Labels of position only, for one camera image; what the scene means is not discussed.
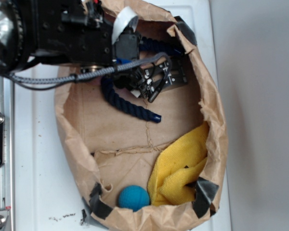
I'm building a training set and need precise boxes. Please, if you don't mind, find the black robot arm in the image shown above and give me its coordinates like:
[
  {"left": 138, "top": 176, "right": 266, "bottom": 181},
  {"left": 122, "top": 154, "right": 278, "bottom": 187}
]
[{"left": 0, "top": 0, "right": 145, "bottom": 76}]

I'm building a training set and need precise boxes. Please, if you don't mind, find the grey metal bracket plate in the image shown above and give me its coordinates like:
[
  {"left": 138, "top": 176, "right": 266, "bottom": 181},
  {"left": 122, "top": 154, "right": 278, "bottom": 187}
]
[{"left": 144, "top": 58, "right": 187, "bottom": 93}]

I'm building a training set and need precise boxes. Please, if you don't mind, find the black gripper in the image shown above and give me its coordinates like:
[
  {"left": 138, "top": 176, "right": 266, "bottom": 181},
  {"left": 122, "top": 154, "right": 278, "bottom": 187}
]
[{"left": 36, "top": 0, "right": 159, "bottom": 103}]

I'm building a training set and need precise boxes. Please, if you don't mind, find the brown paper bag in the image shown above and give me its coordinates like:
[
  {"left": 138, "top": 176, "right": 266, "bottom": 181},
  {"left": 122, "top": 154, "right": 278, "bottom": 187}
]
[{"left": 55, "top": 0, "right": 228, "bottom": 231}]

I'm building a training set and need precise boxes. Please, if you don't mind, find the yellow microfiber cloth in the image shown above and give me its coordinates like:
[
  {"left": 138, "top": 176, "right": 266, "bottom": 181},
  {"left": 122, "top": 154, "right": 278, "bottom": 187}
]
[{"left": 147, "top": 121, "right": 210, "bottom": 206}]

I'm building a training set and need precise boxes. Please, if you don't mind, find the blue rubber ball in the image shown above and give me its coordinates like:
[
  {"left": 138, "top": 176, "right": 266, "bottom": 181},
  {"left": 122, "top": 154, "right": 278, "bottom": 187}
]
[{"left": 118, "top": 185, "right": 150, "bottom": 212}]

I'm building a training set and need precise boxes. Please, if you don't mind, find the dark blue twisted rope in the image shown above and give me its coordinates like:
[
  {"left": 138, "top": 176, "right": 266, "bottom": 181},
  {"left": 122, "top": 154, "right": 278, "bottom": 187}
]
[{"left": 100, "top": 37, "right": 185, "bottom": 124}]

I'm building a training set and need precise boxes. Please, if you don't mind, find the aluminium frame rail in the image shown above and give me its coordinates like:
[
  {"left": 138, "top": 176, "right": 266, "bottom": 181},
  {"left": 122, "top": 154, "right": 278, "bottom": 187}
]
[{"left": 0, "top": 77, "right": 15, "bottom": 231}]

